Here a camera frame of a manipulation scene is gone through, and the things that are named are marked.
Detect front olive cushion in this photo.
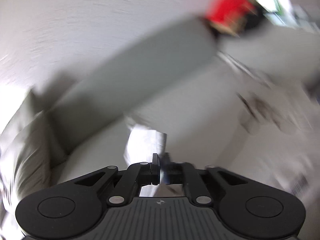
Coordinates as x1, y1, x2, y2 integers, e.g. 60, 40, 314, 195
1, 90, 67, 211

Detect grey fabric sofa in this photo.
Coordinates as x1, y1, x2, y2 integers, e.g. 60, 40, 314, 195
0, 15, 320, 205

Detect light grey sweatshirt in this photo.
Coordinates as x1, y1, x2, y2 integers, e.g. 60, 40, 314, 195
124, 53, 319, 202

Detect red folded garment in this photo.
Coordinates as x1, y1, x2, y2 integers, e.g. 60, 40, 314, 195
205, 0, 256, 28

